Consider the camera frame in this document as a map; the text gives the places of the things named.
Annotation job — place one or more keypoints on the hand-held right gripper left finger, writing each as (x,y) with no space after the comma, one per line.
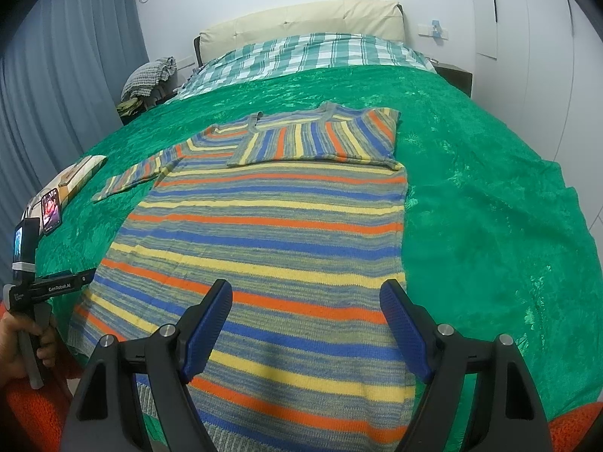
(207,329)

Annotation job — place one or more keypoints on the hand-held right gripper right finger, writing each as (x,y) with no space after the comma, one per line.
(405,329)

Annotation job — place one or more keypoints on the striped knitted sweater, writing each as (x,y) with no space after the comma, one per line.
(264,226)

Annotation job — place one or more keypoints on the pile of checked clothes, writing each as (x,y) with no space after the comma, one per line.
(150,75)

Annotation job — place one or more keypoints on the person's left hand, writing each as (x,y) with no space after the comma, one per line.
(12,343)

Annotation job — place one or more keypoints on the smartphone with lit screen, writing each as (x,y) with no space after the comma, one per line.
(51,212)

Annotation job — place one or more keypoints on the beige patterned cushion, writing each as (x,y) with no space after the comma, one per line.
(77,174)

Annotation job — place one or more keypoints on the orange knitted garment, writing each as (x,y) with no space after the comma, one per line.
(28,409)

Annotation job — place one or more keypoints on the green patterned blanket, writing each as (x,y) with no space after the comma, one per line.
(471,197)

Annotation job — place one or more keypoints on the olive yellow cloth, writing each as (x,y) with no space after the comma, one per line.
(128,106)

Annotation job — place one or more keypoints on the blue-grey curtain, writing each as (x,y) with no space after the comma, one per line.
(70,80)

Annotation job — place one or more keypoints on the dark cluttered nightstand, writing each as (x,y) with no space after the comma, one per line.
(158,99)

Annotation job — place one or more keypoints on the dark wooden nightstand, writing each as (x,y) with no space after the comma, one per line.
(454,77)

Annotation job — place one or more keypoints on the green checked bed sheet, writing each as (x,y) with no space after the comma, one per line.
(306,56)

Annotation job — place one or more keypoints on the cream padded headboard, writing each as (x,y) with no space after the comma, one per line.
(301,21)

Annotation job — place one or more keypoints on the white wardrobe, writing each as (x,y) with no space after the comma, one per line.
(541,33)

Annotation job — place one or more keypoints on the white wall socket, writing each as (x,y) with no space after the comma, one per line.
(436,30)

